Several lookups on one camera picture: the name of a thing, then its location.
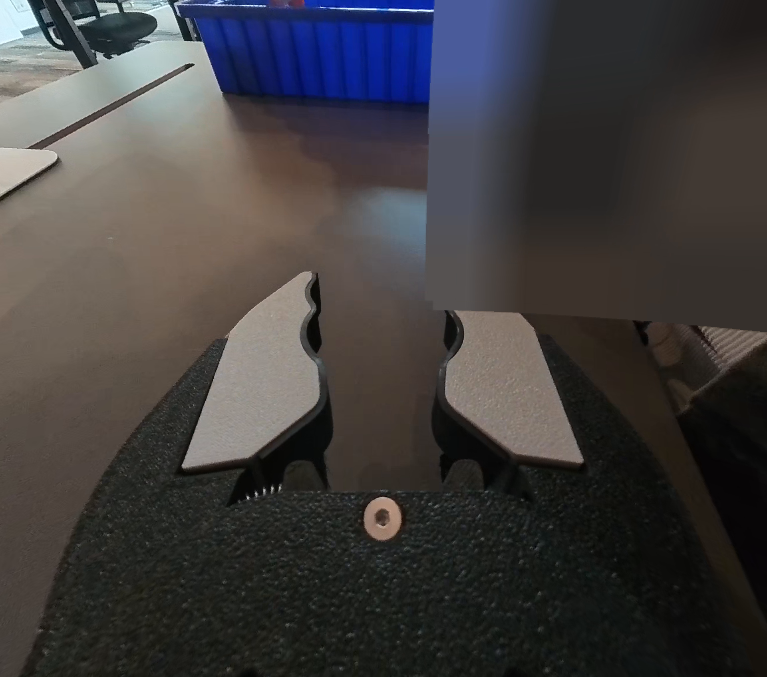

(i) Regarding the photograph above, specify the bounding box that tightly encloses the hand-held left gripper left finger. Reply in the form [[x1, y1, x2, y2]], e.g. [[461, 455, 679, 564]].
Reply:
[[180, 271, 334, 491]]

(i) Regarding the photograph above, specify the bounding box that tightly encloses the person's grey clothing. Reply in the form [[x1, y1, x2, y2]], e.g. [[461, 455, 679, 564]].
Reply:
[[646, 322, 767, 606]]

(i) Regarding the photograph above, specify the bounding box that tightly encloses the blue plastic bin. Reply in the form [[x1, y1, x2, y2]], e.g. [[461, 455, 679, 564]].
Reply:
[[175, 0, 437, 105]]

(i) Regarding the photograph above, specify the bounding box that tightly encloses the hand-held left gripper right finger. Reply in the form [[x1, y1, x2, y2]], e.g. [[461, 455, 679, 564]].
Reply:
[[431, 310, 585, 491]]

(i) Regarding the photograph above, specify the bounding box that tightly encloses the black office chair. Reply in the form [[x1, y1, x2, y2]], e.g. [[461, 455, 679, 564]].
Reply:
[[24, 0, 159, 60]]

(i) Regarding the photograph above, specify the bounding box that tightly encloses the grey flat pad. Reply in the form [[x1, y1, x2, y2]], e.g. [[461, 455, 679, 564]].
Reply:
[[0, 147, 60, 199]]

